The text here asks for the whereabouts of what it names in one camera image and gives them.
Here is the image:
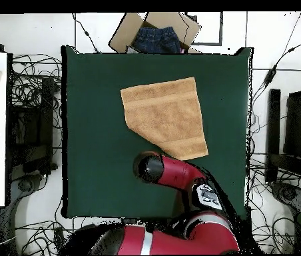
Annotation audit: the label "blue denim jeans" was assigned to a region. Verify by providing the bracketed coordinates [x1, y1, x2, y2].
[133, 26, 181, 54]

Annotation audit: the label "black equipment stand with cables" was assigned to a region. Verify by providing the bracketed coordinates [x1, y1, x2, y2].
[265, 89, 301, 214]
[7, 77, 58, 193]

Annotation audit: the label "dark green table cloth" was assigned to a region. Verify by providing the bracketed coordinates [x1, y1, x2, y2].
[61, 45, 253, 219]

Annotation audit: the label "brown cardboard box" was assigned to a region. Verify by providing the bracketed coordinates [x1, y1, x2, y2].
[108, 11, 202, 54]

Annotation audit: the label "orange terry towel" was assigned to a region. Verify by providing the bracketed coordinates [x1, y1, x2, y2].
[120, 76, 209, 161]

